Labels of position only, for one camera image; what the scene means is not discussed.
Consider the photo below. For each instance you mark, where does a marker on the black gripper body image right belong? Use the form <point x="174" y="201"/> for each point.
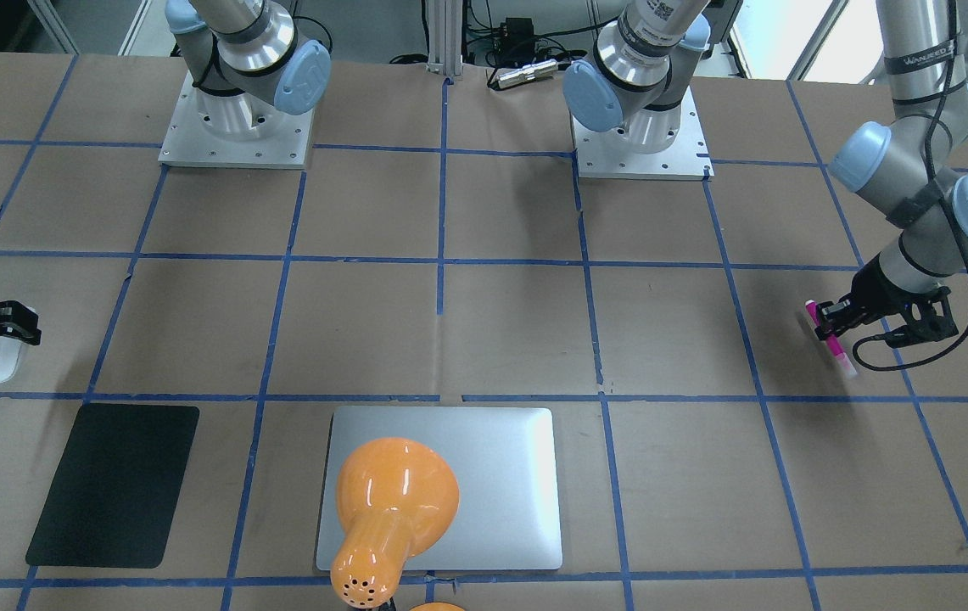
<point x="874" y="290"/>

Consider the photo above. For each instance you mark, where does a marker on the orange desk lamp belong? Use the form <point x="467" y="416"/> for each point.
<point x="395" y="498"/>

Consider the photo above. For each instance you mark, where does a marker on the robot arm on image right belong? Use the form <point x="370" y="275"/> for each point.
<point x="642" y="63"/>

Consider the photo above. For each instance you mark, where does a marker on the black mousepad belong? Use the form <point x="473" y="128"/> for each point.
<point x="114" y="493"/>

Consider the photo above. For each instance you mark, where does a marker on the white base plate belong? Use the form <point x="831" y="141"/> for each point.
<point x="652" y="145"/>
<point x="233" y="140"/>

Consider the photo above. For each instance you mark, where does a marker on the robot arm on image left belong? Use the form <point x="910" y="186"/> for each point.
<point x="243" y="56"/>

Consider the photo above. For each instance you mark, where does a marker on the silver notebook laptop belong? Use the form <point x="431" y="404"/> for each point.
<point x="504" y="461"/>

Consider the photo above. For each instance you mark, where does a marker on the aluminium frame post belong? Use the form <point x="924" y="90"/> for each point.
<point x="445" y="21"/>

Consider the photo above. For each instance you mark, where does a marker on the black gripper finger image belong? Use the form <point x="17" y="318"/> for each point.
<point x="15" y="315"/>
<point x="837" y="324"/>
<point x="836" y="311"/>
<point x="25" y="336"/>

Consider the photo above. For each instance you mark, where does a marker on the black power adapter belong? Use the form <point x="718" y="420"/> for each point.
<point x="513" y="29"/>

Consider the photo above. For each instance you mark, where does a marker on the silver metal cylinder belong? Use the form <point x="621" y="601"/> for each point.
<point x="534" y="72"/>

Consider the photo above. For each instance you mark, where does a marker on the pink pen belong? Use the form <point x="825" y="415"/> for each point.
<point x="831" y="342"/>

